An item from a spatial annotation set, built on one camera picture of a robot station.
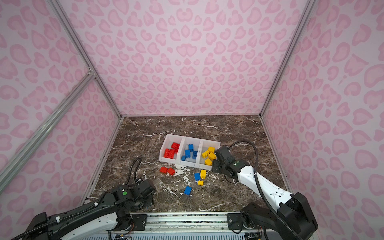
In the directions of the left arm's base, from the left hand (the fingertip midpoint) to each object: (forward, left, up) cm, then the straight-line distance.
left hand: (152, 201), depth 79 cm
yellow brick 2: (+25, -33, +1) cm, 42 cm away
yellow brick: (+30, -33, +1) cm, 45 cm away
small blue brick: (+24, -15, 0) cm, 29 cm away
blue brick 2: (+13, -24, -1) cm, 27 cm away
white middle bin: (+22, -19, +1) cm, 29 cm away
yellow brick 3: (+13, -27, +2) cm, 30 cm away
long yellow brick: (+21, -31, 0) cm, 37 cm away
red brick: (+28, -6, 0) cm, 29 cm away
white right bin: (+31, -29, +5) cm, 42 cm away
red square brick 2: (+17, -8, -1) cm, 19 cm away
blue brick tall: (+27, -18, +1) cm, 33 cm away
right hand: (+15, -35, +7) cm, 39 cm away
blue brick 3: (+5, -18, -1) cm, 19 cm away
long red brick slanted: (+32, -10, +2) cm, 34 cm away
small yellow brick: (+9, -26, -1) cm, 27 cm away
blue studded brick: (+27, -22, +1) cm, 35 cm away
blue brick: (+32, -20, +2) cm, 38 cm away
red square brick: (+18, -3, -2) cm, 18 cm away
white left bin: (+37, -5, +3) cm, 38 cm away
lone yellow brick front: (+26, -29, +2) cm, 39 cm away
